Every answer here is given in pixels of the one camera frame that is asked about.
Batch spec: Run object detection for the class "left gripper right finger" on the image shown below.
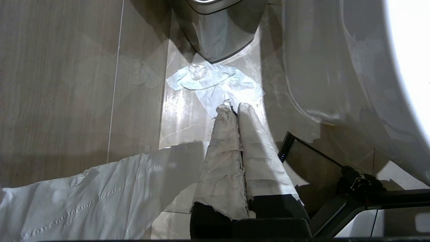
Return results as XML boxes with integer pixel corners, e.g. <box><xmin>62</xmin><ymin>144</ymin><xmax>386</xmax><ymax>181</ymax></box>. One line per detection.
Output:
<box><xmin>237</xmin><ymin>103</ymin><xmax>310</xmax><ymax>219</ymax></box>

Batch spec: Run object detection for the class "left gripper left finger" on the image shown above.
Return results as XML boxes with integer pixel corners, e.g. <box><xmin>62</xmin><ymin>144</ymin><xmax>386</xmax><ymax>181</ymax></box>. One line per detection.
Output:
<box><xmin>190</xmin><ymin>103</ymin><xmax>256</xmax><ymax>239</ymax></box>

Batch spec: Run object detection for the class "white toilet bowl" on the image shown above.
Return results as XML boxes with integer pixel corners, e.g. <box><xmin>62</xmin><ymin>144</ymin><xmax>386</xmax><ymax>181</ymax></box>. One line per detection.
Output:
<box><xmin>282</xmin><ymin>0</ymin><xmax>430</xmax><ymax>187</ymax></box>

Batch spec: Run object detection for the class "crumpled white tissue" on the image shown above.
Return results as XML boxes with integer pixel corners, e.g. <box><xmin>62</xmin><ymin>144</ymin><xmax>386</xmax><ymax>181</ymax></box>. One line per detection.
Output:
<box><xmin>166</xmin><ymin>62</ymin><xmax>266</xmax><ymax>119</ymax></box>

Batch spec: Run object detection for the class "white fabric sleeve cover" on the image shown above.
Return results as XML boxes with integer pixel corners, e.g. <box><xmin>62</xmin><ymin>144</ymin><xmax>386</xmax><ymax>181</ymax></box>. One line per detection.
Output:
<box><xmin>0</xmin><ymin>141</ymin><xmax>209</xmax><ymax>241</ymax></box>

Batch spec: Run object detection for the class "silver metal trash bin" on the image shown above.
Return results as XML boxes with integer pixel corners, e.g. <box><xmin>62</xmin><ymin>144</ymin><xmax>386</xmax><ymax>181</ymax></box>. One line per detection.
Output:
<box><xmin>171</xmin><ymin>0</ymin><xmax>269</xmax><ymax>64</ymax></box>

